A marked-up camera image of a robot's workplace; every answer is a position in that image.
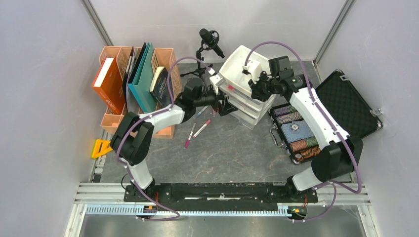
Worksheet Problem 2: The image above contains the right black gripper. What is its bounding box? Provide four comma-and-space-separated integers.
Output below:
249, 72, 279, 102

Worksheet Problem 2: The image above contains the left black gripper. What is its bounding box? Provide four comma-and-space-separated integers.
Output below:
194, 85, 237, 117

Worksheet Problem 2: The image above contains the pink white marker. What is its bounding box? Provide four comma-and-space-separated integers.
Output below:
193, 119, 211, 138

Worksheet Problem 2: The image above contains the clear barrel pen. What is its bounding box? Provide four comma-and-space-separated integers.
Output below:
195, 106, 209, 118

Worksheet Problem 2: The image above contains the white plastic drawer unit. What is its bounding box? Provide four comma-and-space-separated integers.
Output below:
219, 45, 276, 129

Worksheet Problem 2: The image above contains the dark blue hardcover book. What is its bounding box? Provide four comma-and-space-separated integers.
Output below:
149, 66, 171, 107

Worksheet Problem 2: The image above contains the orange book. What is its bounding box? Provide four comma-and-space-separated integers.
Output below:
91, 57, 125, 115

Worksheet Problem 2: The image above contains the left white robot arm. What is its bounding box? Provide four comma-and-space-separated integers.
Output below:
110, 78, 237, 201

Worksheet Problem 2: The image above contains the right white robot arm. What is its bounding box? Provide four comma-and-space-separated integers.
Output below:
285, 59, 362, 201

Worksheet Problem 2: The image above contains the magenta marker pen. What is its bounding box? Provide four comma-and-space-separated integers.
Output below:
184, 123, 196, 148

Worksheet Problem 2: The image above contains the black microphone on tripod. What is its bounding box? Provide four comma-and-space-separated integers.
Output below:
180, 28, 225, 79

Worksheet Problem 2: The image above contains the black open carrying case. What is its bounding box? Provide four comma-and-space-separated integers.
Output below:
268, 70, 383, 164

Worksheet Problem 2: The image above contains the green file folder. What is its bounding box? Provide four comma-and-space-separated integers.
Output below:
128, 42, 157, 113

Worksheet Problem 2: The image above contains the yellow orange block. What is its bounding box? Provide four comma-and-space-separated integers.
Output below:
90, 139, 113, 159

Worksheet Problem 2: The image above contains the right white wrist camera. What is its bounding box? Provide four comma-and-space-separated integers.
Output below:
242, 60, 263, 81

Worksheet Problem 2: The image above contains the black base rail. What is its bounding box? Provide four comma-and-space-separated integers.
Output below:
145, 183, 318, 212

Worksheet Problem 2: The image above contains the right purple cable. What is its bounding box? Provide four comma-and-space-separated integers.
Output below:
244, 41, 363, 223

